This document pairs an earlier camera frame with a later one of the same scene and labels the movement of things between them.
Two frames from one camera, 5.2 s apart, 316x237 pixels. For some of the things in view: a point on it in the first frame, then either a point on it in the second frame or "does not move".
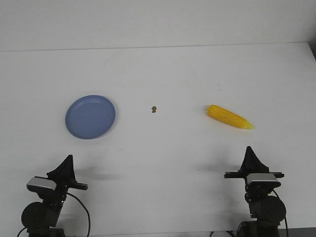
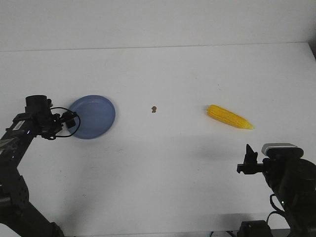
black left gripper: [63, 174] to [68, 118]
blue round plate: [89, 116] does not move
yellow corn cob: [228, 117] does not move
